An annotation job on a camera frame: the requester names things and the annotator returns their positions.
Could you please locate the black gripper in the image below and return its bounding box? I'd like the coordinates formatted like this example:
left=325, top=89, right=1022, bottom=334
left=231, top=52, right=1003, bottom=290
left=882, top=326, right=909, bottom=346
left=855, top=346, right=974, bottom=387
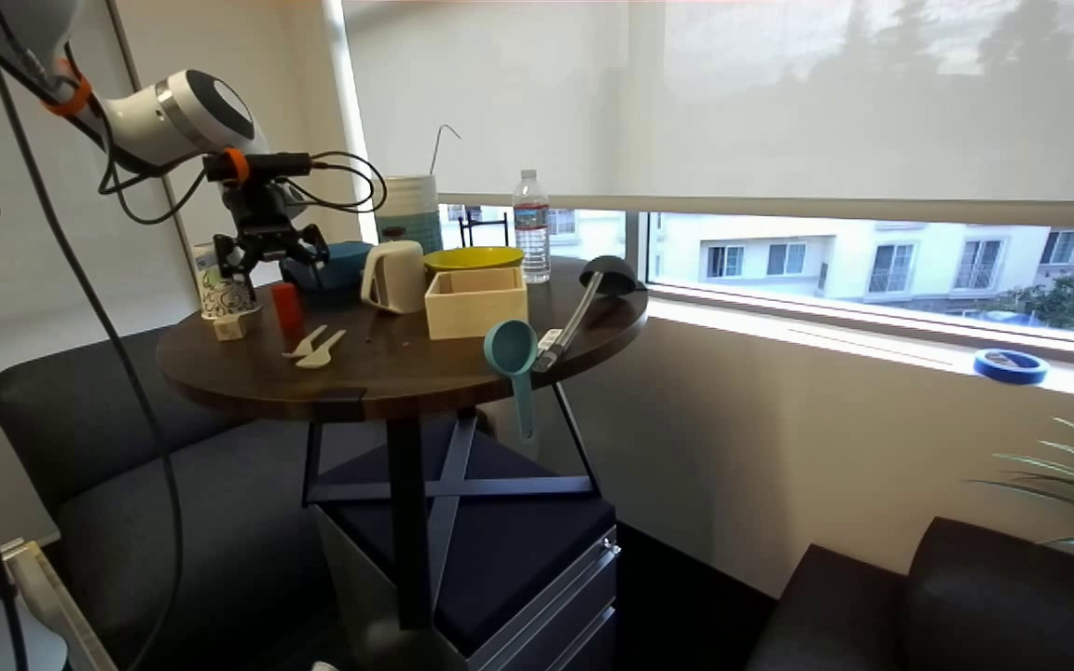
left=209, top=175, right=334, bottom=282

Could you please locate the printed white paper cup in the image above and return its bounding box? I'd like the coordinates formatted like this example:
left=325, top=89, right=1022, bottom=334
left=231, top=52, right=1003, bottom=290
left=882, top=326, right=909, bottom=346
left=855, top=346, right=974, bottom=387
left=196, top=241, right=258, bottom=325

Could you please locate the red rectangular block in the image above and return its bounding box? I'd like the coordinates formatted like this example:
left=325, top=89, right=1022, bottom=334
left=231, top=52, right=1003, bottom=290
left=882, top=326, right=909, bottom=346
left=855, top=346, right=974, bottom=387
left=267, top=278, right=311, bottom=346

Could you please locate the blue plastic bowl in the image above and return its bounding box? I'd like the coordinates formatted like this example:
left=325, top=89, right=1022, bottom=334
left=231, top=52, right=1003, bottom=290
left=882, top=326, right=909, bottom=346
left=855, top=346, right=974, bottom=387
left=311, top=238, right=379, bottom=297

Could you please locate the pale wooden fork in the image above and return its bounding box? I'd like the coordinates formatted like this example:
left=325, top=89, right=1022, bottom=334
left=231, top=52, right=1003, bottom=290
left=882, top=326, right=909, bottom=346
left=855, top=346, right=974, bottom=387
left=294, top=325, right=352, bottom=374

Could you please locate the white and teal striped jar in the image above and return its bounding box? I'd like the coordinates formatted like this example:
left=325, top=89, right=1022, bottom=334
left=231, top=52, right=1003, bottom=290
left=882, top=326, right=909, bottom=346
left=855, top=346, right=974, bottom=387
left=379, top=171, right=448, bottom=258

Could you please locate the thin metal rod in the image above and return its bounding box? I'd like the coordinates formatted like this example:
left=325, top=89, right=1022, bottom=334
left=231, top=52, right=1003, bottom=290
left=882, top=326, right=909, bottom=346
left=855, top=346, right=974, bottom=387
left=427, top=120, right=468, bottom=179

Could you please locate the yellow plate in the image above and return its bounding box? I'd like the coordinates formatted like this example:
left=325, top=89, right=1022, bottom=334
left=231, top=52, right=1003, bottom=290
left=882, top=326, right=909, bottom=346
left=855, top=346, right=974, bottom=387
left=423, top=241, right=531, bottom=276

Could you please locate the light wooden box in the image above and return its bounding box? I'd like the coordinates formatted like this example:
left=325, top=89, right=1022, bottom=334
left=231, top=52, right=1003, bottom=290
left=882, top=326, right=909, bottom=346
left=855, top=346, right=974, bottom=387
left=423, top=266, right=531, bottom=344

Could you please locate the clear plastic water bottle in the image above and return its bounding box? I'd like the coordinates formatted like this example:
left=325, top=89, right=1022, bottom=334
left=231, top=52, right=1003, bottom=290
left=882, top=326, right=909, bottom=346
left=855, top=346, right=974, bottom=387
left=512, top=166, right=558, bottom=285

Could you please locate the dark grey fabric sofa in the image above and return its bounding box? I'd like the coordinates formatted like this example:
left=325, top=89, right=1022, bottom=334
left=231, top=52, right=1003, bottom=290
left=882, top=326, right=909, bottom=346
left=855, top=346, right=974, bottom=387
left=0, top=326, right=360, bottom=671

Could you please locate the black metal table base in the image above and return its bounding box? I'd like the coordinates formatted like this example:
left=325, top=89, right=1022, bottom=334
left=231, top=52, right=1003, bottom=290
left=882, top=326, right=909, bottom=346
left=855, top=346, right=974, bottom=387
left=298, top=406, right=606, bottom=637

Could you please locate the dark cushioned metal cabinet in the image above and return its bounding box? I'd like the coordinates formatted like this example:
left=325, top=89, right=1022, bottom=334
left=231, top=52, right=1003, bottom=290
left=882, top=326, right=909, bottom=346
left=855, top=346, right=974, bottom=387
left=311, top=425, right=626, bottom=671

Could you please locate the beige board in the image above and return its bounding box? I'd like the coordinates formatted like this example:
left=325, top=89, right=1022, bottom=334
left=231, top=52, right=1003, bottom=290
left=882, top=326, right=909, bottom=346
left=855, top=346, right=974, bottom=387
left=0, top=533, right=119, bottom=671

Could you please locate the white roller blind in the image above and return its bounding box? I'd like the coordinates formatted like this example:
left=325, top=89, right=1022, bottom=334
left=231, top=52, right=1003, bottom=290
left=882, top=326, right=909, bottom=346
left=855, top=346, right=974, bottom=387
left=344, top=0, right=1074, bottom=233

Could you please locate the black leather sofa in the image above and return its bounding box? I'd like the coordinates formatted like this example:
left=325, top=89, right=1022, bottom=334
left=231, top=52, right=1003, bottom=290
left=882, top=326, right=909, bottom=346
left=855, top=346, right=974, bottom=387
left=748, top=513, right=1074, bottom=671

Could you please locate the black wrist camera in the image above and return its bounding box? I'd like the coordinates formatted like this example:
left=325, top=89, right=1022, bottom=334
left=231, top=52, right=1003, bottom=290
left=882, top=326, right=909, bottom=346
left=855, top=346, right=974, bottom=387
left=234, top=150, right=316, bottom=185

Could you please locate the thin black cable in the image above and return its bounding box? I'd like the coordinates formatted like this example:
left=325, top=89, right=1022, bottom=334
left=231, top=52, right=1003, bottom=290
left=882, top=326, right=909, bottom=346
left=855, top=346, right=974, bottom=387
left=294, top=144, right=392, bottom=220

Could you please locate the thick black cable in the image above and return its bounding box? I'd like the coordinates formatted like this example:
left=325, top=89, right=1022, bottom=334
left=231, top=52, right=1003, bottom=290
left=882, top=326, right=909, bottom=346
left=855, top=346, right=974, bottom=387
left=0, top=0, right=213, bottom=671

